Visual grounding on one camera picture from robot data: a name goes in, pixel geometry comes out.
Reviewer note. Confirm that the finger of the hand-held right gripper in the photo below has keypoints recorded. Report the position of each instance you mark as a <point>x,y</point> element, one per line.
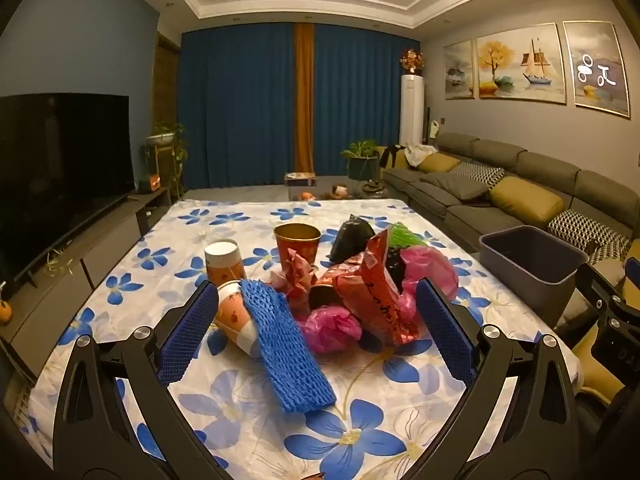
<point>632,264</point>
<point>605,285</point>

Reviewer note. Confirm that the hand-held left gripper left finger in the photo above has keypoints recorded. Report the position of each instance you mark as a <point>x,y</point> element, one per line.
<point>187,330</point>

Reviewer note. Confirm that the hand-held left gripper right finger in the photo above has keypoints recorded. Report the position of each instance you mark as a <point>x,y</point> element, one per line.
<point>445,330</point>

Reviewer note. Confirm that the orange white paper cup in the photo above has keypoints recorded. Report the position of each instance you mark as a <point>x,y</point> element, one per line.
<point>235,315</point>
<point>222,260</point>

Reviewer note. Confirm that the large pink plastic bag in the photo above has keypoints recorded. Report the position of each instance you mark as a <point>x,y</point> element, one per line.
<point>430,267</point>

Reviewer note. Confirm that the grey plastic bin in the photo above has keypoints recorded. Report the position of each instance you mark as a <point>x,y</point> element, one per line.
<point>530,285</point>

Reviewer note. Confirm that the red snack bag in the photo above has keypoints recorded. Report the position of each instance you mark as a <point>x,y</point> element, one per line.
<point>375,290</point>

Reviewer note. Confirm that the black plastic bag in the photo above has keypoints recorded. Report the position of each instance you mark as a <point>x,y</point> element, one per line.
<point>395,265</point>
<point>352,240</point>

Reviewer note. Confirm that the blue foam net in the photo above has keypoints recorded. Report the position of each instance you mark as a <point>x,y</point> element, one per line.
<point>285,350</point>

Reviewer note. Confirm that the green foam net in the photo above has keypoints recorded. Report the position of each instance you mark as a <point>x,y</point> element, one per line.
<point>407,237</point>

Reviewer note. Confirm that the small pink plastic bag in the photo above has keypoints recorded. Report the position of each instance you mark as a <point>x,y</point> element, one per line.
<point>330,327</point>

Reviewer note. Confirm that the red wrapper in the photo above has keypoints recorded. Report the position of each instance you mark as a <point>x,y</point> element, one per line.
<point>297,280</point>

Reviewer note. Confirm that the houndstooth yellow grey cushion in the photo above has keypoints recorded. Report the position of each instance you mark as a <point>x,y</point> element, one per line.
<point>607,252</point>

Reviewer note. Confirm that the large houndstooth cushion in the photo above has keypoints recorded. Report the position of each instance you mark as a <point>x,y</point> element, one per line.
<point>585,230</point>

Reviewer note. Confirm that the large yellow cushion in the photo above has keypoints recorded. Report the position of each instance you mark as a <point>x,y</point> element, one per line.
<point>527,202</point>

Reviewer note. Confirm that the blue floral tablecloth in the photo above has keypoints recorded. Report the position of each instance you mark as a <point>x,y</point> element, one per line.
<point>240,220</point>

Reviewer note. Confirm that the grey television cabinet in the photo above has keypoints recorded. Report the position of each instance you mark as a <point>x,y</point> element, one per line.
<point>60,300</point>

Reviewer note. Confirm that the grey sofa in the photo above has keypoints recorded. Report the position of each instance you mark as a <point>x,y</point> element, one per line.
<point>540,165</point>

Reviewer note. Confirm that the grey coffee table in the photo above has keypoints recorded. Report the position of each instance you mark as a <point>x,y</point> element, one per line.
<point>240,192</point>

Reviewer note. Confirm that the small orange clock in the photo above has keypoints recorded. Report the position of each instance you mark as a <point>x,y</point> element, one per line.
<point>149,183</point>

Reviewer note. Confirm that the round tea tray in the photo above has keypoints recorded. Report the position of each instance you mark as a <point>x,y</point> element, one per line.
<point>375,189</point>

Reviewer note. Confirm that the small houndstooth cushion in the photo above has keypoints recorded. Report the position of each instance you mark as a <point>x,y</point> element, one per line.
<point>480,172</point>

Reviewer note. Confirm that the small yellow cushion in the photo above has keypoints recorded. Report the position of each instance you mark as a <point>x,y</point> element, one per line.
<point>437,164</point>

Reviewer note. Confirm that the small brown ornament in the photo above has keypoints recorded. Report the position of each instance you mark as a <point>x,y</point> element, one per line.
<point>340,191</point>

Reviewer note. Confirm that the white cloth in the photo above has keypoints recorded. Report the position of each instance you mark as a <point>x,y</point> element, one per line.
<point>420,152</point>

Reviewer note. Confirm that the orange round figurine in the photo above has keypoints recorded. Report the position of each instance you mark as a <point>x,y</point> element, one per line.
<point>308,196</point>

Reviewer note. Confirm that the black cloth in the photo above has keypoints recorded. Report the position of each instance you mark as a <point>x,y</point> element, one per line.
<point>392,157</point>

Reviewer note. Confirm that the potted plant dark pot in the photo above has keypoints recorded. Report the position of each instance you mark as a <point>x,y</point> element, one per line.
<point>362,165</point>

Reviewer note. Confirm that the decorated flat box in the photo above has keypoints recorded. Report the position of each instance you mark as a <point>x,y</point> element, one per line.
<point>300,180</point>

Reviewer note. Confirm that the framed purple sky painting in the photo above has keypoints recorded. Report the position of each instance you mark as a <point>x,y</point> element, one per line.
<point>597,67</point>

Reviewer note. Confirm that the black television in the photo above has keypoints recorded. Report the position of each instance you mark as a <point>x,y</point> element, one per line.
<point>60,175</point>

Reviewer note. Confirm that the white handheld device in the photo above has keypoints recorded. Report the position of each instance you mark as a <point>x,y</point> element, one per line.
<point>435,129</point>

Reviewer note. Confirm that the black slim pole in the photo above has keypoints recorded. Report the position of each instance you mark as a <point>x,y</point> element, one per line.
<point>428,125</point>

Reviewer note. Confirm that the white floor air conditioner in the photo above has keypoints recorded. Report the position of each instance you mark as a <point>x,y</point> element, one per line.
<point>411,110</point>

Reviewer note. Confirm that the blue curtain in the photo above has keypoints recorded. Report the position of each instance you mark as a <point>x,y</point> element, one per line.
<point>235,110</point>
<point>365,105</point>

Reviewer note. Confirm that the wide framed sailboat painting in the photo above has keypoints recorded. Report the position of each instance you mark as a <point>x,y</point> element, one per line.
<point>520,65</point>

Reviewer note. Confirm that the wooden slatted panel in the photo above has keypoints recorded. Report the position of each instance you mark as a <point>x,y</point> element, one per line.
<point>167,100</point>

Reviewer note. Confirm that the orange curtain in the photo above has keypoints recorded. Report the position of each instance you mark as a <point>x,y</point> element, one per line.
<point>303,100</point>

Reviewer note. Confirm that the small framed landscape painting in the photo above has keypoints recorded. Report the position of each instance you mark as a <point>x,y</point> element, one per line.
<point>459,70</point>

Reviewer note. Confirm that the artificial flower decoration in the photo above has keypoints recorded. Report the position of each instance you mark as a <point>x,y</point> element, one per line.
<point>412,62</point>

